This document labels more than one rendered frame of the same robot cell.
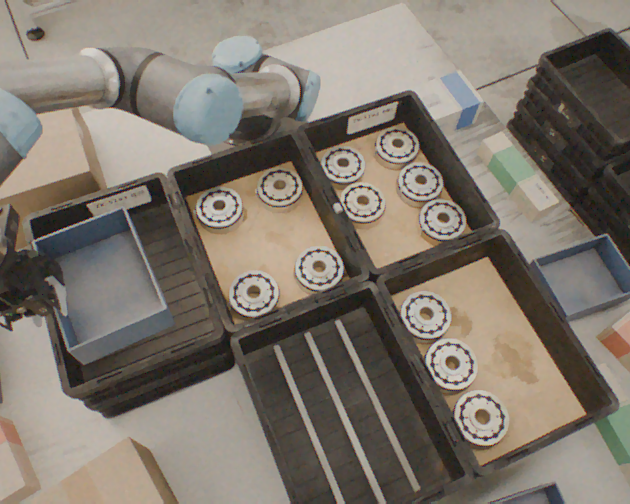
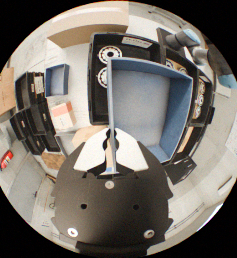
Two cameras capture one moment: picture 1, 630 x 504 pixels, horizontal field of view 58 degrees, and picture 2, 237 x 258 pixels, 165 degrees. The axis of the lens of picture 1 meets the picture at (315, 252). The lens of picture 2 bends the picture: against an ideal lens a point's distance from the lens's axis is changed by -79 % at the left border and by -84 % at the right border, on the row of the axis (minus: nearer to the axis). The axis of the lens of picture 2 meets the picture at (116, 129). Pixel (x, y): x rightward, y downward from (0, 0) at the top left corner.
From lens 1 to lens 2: 0.90 m
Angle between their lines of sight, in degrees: 53
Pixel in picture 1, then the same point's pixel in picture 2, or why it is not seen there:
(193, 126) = (234, 86)
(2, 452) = (67, 115)
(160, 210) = (145, 52)
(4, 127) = not seen: outside the picture
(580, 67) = not seen: hidden behind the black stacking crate
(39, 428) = (77, 105)
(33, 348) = (78, 78)
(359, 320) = not seen: hidden behind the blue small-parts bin
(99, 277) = (140, 102)
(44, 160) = (110, 16)
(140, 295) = (155, 125)
